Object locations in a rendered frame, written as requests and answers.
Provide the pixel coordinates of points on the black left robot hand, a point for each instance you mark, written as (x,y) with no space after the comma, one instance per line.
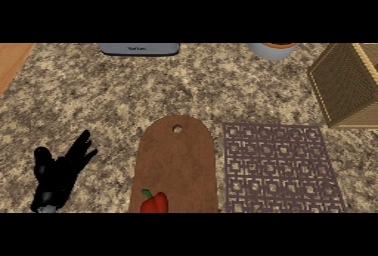
(58,173)

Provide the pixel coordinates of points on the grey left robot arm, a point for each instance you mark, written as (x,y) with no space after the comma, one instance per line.
(47,209)

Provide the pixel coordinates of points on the purple patterned placemat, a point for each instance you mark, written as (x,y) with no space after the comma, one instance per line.
(281,166)

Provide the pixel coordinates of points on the tan wicker basket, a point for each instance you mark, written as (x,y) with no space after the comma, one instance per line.
(347,83)

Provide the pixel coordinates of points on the red bell pepper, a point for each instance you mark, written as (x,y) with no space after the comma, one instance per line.
(155,203)

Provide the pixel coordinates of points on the brown wooden cutting board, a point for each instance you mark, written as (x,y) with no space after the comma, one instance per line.
(177,163)

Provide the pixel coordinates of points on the light wooden panel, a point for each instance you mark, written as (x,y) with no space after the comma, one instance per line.
(12,61)

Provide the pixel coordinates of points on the grey flat appliance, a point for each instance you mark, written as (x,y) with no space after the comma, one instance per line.
(140,49)

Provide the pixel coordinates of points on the grey pot with orange rim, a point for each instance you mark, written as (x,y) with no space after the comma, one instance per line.
(273,50)

